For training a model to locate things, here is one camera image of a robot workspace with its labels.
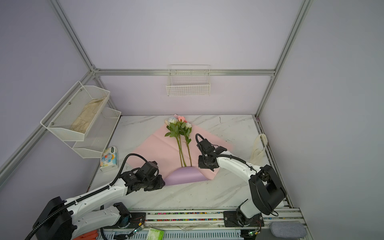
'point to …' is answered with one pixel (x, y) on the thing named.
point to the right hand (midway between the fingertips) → (200, 161)
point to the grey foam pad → (288, 229)
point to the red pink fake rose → (181, 118)
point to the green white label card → (155, 234)
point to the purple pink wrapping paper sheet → (178, 161)
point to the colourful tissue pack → (109, 159)
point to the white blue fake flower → (174, 126)
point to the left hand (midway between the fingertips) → (162, 184)
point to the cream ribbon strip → (258, 152)
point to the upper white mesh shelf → (72, 117)
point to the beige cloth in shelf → (81, 123)
